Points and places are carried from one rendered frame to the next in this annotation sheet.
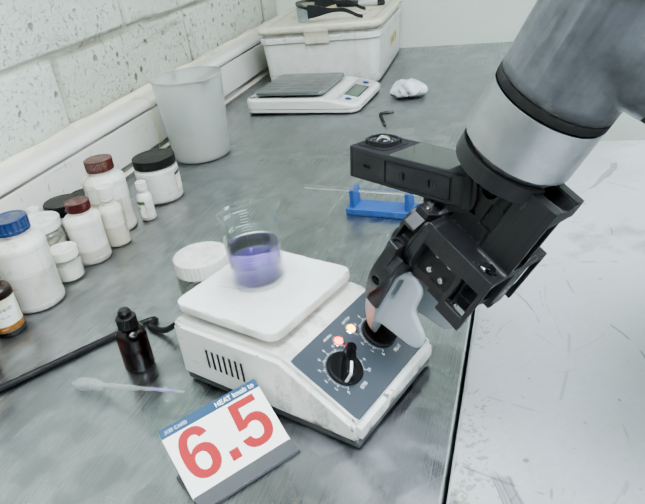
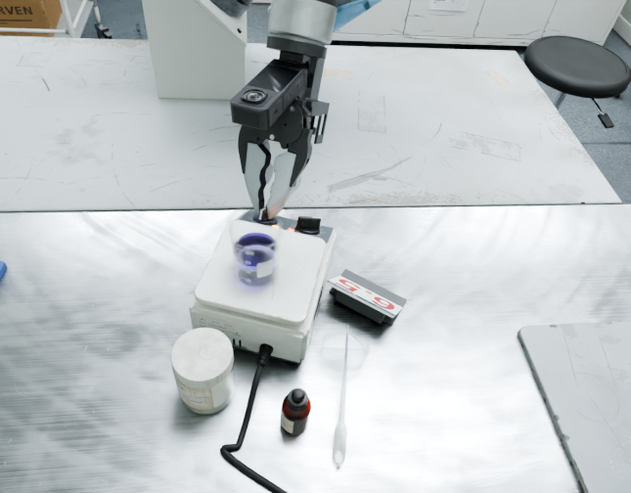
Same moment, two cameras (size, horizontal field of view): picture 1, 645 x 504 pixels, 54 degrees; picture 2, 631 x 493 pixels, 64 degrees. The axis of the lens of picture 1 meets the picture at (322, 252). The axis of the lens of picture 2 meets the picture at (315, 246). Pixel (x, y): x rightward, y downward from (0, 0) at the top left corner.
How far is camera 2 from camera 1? 0.76 m
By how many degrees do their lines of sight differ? 87
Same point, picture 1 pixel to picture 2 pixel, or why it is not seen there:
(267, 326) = (318, 246)
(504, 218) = (315, 72)
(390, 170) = (285, 99)
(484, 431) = (299, 196)
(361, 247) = (67, 298)
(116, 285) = not seen: outside the picture
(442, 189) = (301, 83)
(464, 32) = not seen: outside the picture
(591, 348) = (218, 158)
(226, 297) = (288, 285)
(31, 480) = (436, 423)
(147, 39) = not seen: outside the picture
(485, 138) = (327, 32)
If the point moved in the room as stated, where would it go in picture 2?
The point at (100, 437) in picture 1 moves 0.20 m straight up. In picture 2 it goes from (382, 399) to (428, 292)
